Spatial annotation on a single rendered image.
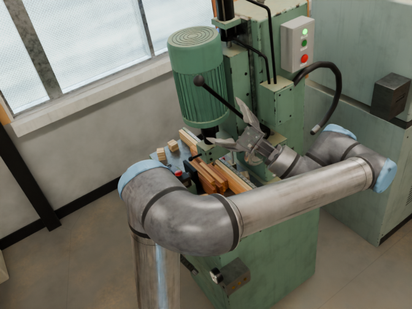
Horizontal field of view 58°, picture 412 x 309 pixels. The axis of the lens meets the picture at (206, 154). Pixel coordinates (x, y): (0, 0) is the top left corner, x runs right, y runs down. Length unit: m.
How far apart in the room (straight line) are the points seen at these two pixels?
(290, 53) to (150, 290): 0.86
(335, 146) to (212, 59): 0.46
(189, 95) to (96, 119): 1.48
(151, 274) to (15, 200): 2.02
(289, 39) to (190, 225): 0.82
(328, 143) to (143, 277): 0.61
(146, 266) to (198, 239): 0.23
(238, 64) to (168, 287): 0.76
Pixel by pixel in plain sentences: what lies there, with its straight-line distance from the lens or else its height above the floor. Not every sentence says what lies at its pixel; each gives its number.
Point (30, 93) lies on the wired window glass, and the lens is 2.57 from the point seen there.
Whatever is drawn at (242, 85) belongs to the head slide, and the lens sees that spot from 1.35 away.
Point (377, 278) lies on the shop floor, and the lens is 2.38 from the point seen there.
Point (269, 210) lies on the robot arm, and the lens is 0.76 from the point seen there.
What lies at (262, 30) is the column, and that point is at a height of 1.48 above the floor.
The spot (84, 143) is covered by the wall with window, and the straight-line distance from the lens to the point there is 2.73.
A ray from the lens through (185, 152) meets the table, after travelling 1.72.
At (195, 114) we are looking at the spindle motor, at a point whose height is 1.26.
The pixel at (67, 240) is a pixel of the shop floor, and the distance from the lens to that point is 2.84.
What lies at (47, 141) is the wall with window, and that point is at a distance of 2.64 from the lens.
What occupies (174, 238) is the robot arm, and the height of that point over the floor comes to 1.44.
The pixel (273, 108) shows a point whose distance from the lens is 1.33.
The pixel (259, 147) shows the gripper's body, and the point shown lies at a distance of 1.06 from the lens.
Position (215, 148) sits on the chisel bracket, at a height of 1.06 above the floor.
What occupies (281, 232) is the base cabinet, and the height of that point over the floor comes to 0.58.
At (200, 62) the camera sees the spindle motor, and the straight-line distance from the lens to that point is 1.20.
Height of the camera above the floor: 1.97
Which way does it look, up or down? 39 degrees down
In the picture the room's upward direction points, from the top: 10 degrees counter-clockwise
